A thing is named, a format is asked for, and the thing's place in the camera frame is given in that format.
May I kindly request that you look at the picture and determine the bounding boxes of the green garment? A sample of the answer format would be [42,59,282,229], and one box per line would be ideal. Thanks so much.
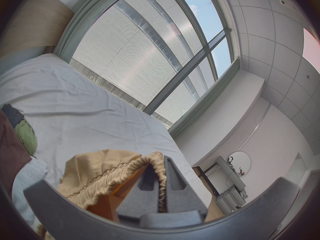
[14,120,38,157]

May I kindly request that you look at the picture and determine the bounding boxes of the tan shorts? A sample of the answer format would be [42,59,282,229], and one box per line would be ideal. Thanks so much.
[37,149,170,237]

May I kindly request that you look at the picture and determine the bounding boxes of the black garment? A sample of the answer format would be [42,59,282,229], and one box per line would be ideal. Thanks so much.
[1,103,24,128]

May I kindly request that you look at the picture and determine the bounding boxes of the ceiling light panel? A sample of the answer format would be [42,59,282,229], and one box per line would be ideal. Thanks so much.
[302,28,320,75]

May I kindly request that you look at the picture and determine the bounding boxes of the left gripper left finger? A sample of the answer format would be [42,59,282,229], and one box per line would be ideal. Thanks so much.
[116,163,160,222]

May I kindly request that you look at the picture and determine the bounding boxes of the bed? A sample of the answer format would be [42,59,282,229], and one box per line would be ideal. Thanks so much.
[0,0,213,237]

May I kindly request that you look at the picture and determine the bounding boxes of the round wall mirror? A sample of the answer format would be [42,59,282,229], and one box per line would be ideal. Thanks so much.
[229,151,251,177]

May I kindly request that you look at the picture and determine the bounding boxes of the pale blue garment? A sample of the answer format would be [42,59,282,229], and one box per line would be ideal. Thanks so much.
[11,156,48,226]

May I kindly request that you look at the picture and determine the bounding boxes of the brown garment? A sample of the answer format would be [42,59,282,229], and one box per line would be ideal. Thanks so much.
[0,108,32,192]

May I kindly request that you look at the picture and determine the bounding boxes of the white dressing table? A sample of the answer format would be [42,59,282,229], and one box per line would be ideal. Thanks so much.
[215,156,249,211]

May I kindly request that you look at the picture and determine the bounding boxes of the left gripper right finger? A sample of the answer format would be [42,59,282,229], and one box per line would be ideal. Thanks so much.
[164,155,208,222]

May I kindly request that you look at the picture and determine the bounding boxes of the window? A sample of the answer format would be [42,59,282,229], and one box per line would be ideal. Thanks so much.
[69,0,237,132]

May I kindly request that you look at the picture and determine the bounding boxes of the grey-green curtain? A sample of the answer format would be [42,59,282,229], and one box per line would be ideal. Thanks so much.
[169,58,242,141]
[52,0,165,63]

